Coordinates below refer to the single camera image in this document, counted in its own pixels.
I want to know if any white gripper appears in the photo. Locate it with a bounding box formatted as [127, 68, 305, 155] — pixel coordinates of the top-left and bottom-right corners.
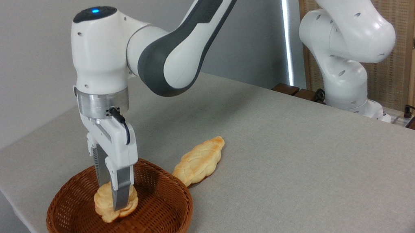
[80, 106, 147, 215]

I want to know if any round bread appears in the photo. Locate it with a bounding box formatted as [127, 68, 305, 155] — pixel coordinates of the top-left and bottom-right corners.
[91, 178, 142, 225]

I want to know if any long braided bread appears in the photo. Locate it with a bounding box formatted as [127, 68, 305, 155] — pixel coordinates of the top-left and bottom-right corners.
[168, 135, 231, 189]

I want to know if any dark wooden table edge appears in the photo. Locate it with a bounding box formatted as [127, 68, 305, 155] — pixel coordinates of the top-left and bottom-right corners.
[271, 77, 326, 112]

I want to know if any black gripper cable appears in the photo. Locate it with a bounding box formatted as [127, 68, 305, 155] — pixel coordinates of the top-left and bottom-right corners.
[108, 105, 133, 147]

